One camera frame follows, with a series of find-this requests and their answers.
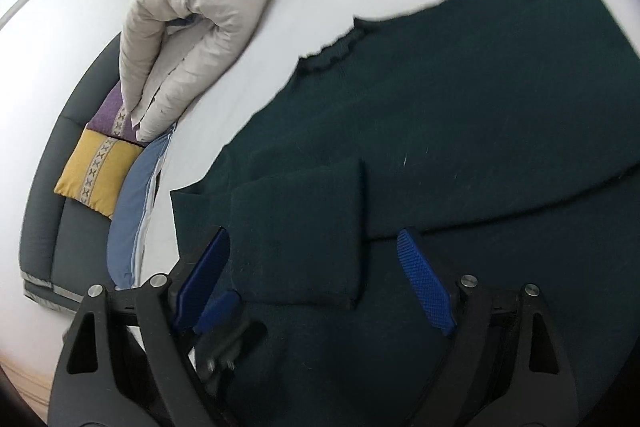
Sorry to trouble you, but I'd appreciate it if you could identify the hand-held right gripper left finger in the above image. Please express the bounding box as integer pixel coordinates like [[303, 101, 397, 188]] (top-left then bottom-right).
[[47, 227, 232, 427]]

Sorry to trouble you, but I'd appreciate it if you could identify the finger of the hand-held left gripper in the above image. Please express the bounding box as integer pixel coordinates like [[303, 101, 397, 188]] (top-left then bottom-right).
[[192, 289, 268, 408]]

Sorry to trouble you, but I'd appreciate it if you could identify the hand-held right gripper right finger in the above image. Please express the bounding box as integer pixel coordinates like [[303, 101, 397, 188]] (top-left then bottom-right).
[[396, 228, 581, 427]]

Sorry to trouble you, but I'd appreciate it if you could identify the dark green knit sweater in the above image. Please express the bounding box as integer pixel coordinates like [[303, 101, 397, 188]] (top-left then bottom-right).
[[170, 0, 640, 427]]

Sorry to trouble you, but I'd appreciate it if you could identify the blue pillow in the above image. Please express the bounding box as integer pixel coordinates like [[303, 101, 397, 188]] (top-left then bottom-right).
[[107, 122, 178, 290]]

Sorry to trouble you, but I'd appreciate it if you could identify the yellow cushion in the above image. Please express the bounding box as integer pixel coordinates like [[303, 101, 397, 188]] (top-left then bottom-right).
[[54, 129, 146, 220]]

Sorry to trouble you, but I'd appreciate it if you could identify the dark grey sofa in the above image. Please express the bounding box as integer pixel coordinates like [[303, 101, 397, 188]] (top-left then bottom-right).
[[19, 29, 151, 313]]

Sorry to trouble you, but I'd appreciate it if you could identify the purple cushion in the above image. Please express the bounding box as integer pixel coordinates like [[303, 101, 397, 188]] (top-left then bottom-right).
[[87, 84, 146, 145]]

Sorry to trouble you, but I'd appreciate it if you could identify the beige folded duvet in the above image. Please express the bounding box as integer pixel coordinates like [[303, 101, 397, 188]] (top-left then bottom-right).
[[119, 0, 293, 142]]

